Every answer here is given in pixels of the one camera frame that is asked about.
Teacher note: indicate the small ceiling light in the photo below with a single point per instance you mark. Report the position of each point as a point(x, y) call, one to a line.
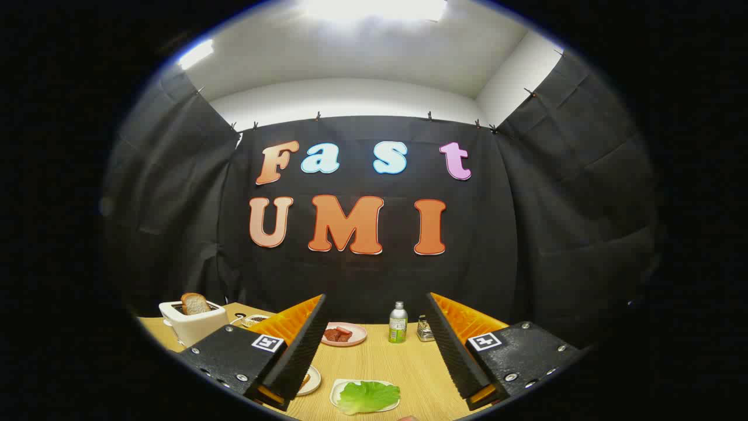
point(196, 53)

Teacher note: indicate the white toaster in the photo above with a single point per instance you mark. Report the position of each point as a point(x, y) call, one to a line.
point(196, 326)

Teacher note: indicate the metal mesh holder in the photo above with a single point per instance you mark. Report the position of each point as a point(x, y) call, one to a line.
point(424, 331)

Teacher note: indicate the green label bottle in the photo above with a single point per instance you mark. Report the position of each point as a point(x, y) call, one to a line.
point(398, 327)

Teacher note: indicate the red meat pieces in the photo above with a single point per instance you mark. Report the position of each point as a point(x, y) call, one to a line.
point(339, 334)

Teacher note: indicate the black backdrop cloth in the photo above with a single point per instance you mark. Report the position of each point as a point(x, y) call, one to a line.
point(374, 275)

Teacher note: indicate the grey round plate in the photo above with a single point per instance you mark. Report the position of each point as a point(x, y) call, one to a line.
point(314, 381)

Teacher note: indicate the large ceiling light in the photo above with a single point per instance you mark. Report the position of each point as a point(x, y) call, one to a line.
point(374, 9)

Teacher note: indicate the toasted bread slice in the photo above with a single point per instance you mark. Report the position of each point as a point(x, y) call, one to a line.
point(194, 304)

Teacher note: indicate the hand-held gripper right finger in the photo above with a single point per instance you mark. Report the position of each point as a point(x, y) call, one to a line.
point(453, 351)

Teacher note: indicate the white square plate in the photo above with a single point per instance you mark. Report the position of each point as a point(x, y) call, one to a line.
point(339, 390)

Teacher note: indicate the row of cloth clips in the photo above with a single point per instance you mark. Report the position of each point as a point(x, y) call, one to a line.
point(318, 116)

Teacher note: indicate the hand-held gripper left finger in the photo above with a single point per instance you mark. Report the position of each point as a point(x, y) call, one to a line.
point(304, 351)

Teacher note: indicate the white divided dish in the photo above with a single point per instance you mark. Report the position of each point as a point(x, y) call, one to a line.
point(255, 320)

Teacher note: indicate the bread slice on plate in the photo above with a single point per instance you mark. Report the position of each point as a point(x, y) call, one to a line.
point(305, 379)

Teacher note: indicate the pink round plate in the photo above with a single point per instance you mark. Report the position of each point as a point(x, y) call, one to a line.
point(356, 335)

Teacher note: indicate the green lettuce leaf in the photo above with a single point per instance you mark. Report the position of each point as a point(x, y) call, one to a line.
point(368, 396)

